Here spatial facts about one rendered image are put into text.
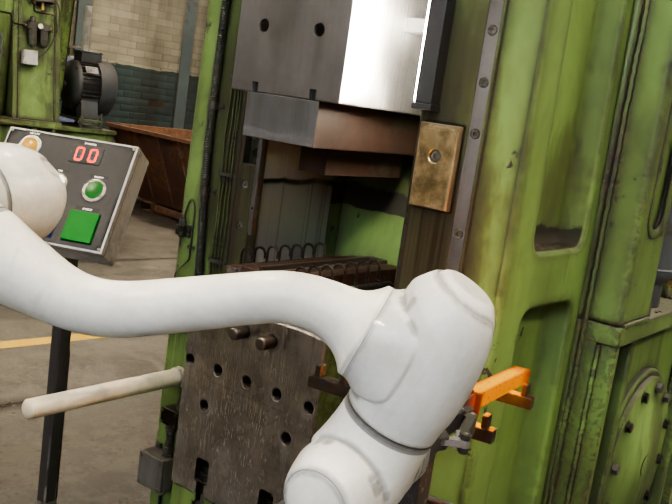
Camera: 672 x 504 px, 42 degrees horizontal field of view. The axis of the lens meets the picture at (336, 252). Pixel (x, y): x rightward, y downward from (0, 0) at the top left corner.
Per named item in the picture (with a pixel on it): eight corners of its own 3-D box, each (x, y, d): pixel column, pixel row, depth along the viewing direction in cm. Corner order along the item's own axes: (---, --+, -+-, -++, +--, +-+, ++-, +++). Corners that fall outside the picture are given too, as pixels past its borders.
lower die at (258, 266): (289, 316, 182) (295, 276, 181) (222, 293, 194) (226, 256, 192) (398, 297, 216) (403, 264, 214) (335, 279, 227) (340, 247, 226)
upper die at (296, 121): (312, 148, 176) (319, 101, 175) (241, 135, 188) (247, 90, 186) (420, 156, 210) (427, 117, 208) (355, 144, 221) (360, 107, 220)
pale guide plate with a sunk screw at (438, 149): (445, 212, 172) (459, 126, 169) (407, 203, 177) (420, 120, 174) (450, 211, 174) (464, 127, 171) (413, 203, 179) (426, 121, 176)
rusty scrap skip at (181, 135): (201, 237, 796) (212, 145, 782) (95, 201, 924) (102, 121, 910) (296, 236, 883) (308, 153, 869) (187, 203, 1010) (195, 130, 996)
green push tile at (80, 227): (89, 243, 195) (100, 213, 198) (59, 237, 197) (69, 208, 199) (92, 246, 197) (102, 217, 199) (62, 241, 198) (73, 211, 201)
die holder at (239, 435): (295, 548, 176) (326, 338, 169) (169, 480, 198) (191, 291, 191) (435, 478, 221) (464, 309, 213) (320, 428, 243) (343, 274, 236)
